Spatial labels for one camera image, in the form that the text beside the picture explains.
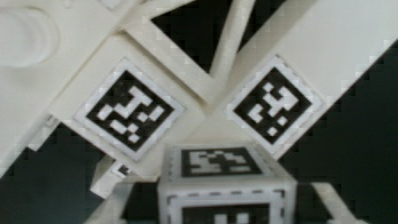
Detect white chair leg block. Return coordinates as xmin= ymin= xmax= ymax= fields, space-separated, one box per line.
xmin=157 ymin=143 xmax=296 ymax=224

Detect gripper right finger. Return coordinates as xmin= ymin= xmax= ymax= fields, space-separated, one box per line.
xmin=310 ymin=182 xmax=369 ymax=224

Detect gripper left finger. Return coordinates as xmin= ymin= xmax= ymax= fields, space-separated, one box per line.
xmin=84 ymin=183 xmax=132 ymax=224

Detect white chair back frame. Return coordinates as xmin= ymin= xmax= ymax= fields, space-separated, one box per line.
xmin=0 ymin=0 xmax=398 ymax=201

